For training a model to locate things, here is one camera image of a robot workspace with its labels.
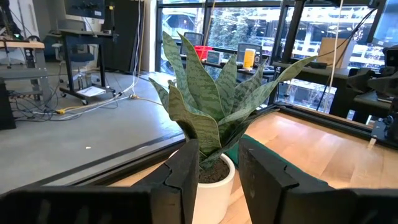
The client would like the red plastic bin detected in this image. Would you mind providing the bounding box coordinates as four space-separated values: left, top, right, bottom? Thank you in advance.
195 45 215 60

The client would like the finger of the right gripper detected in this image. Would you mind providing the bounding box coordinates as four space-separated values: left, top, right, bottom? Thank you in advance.
366 76 398 97
346 68 374 93

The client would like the grey mesh chair back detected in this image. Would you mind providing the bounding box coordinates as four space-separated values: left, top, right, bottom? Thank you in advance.
236 42 263 63
181 31 205 56

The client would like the yellow canister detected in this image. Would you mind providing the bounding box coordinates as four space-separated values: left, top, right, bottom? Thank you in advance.
243 48 257 70

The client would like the green snake plant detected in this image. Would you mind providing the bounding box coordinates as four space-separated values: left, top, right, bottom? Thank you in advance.
148 30 318 171

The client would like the floor cable bundle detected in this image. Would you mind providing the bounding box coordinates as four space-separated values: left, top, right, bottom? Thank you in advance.
9 71 165 123

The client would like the small white blue box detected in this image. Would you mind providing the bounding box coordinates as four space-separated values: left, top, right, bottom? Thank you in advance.
206 50 223 65

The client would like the cardboard box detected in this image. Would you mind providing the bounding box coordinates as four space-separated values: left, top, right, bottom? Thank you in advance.
317 37 355 70

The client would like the wooden workbench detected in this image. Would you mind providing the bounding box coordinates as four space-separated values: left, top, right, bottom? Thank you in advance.
0 39 50 103

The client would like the black rolling cart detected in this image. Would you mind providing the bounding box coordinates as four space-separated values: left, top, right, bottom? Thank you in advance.
58 29 116 106

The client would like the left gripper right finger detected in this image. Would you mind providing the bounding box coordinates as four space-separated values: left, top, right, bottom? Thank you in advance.
238 137 336 224

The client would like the white paper sheet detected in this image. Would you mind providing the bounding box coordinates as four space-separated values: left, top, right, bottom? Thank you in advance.
76 86 106 98

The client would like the black computer monitor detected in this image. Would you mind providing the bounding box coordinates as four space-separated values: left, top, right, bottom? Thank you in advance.
371 0 398 47

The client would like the black tall cabinet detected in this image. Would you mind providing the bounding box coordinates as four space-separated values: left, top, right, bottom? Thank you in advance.
104 0 144 74

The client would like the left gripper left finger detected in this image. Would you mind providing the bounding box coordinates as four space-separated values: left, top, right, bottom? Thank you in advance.
133 138 200 224

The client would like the white plant pot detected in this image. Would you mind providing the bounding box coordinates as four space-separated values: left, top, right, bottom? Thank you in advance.
169 152 236 224

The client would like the black diagonal pole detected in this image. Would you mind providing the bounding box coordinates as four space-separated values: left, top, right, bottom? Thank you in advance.
280 0 308 65

